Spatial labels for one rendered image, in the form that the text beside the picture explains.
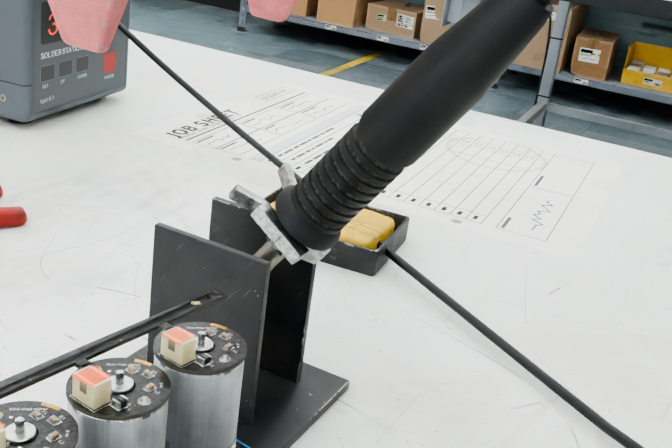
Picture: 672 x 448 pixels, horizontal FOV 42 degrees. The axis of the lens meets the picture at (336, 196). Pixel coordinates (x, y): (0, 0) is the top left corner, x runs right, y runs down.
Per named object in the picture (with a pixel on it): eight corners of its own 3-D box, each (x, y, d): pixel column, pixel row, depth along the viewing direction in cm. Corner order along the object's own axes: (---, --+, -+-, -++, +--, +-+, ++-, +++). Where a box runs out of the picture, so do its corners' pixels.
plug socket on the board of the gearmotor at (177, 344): (202, 356, 23) (204, 334, 23) (178, 368, 23) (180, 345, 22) (180, 344, 24) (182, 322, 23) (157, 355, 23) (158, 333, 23)
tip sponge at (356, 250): (406, 240, 48) (411, 213, 47) (373, 277, 43) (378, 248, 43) (282, 205, 50) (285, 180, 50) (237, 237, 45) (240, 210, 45)
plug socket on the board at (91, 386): (119, 398, 21) (120, 374, 21) (90, 412, 20) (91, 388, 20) (97, 384, 22) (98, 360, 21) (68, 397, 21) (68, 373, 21)
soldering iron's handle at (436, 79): (308, 261, 28) (620, -33, 21) (260, 202, 28) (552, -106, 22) (345, 239, 30) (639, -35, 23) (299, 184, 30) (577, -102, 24)
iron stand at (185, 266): (196, 525, 31) (371, 390, 26) (46, 334, 32) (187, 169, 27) (284, 439, 36) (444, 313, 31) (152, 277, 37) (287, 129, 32)
